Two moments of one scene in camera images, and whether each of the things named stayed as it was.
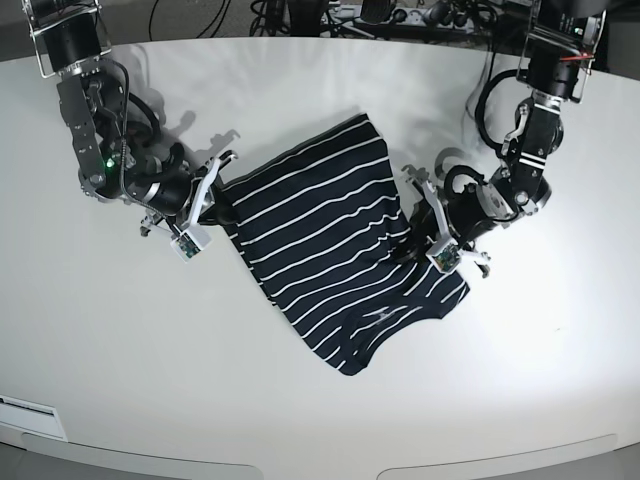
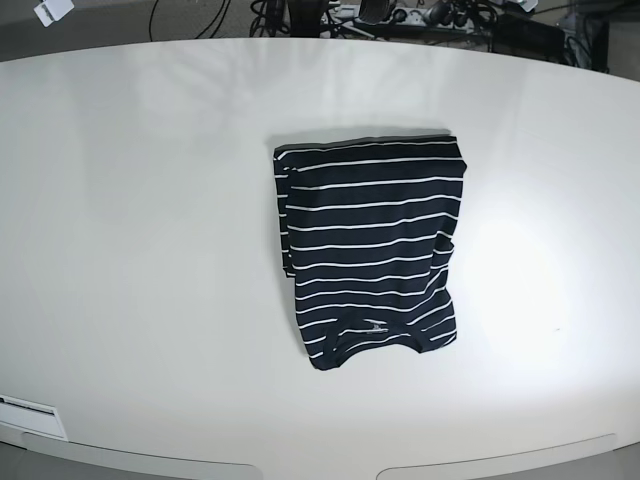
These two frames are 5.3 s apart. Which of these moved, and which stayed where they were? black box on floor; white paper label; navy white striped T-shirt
Moved: navy white striped T-shirt
Stayed: black box on floor; white paper label
